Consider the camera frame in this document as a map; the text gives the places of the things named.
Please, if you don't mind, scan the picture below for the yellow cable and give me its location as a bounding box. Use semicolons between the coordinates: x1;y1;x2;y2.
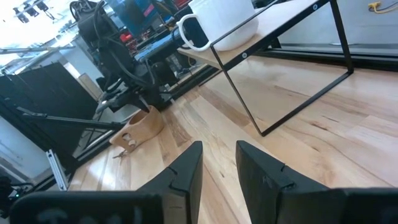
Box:
368;1;398;15

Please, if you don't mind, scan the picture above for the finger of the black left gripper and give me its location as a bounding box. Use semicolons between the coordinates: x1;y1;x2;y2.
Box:
137;94;154;114
96;92;127;114

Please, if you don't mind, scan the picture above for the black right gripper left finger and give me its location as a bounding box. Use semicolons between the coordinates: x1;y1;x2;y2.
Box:
136;140;204;224

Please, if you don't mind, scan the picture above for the computer monitor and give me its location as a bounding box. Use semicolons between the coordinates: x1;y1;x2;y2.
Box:
107;0;165;37

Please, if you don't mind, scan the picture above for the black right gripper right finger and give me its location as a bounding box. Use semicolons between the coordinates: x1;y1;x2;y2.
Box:
235;139;329;224

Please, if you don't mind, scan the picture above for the wooden shelf with black frame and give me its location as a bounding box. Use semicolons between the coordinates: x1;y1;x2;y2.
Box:
177;0;355;137

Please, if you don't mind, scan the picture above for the black partition panel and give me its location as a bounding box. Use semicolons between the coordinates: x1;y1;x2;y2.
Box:
0;62;99;156

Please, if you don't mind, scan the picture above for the silver aluminium profile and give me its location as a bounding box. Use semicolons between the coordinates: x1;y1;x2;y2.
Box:
45;149;69;191

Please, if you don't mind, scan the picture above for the large white mug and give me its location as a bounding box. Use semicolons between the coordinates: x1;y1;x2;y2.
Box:
176;0;259;52

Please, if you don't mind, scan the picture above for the wooden cup with handle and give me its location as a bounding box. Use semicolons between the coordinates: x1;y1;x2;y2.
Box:
109;105;165;159

